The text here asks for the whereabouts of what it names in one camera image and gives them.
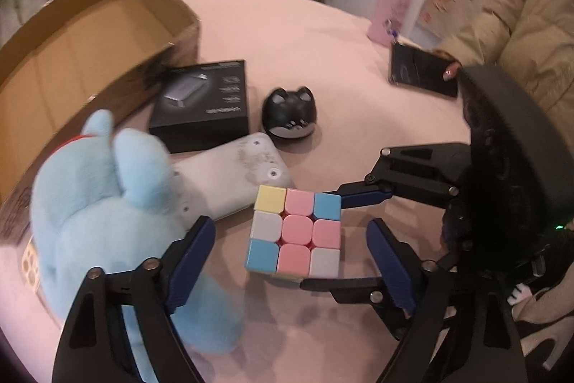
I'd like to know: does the brown cardboard box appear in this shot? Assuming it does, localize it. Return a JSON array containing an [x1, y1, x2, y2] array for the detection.
[[0, 0, 201, 204]]

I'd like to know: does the light blue plush toy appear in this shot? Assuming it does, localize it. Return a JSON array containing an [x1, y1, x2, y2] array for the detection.
[[30, 109, 245, 383]]

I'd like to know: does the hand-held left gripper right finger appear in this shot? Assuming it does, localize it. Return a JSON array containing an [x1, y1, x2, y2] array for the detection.
[[366, 218, 525, 383]]

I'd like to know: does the clear cream phone case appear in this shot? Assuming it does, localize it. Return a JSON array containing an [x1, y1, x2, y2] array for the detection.
[[20, 237, 39, 289]]

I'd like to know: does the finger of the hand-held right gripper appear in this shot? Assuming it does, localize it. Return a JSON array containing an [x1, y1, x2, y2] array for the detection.
[[323, 143, 469, 209], [300, 244, 467, 341]]

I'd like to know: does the white rounded device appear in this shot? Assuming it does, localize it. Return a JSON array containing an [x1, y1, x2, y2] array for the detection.
[[169, 132, 294, 222]]

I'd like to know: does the black product box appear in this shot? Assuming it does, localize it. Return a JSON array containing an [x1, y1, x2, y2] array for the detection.
[[149, 60, 250, 153]]

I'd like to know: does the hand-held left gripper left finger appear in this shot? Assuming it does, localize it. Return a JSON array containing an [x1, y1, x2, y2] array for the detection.
[[51, 215, 217, 383]]

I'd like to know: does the black cat-shaped gadget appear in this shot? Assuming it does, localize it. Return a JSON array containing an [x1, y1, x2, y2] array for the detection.
[[261, 86, 317, 140]]

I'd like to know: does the black smartphone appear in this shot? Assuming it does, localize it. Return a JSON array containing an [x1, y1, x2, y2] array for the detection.
[[388, 42, 460, 99]]

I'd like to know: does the pastel puzzle cube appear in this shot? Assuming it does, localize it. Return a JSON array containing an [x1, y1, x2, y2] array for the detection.
[[243, 184, 344, 281]]

